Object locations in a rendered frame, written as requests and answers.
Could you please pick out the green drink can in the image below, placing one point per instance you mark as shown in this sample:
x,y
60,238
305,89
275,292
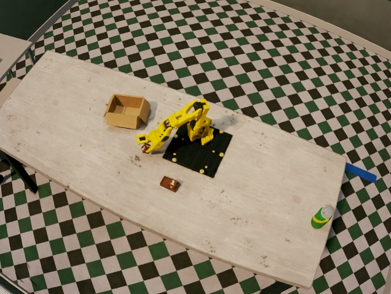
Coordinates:
x,y
321,217

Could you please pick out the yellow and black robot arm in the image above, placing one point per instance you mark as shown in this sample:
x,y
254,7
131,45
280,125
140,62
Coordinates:
x,y
198,126

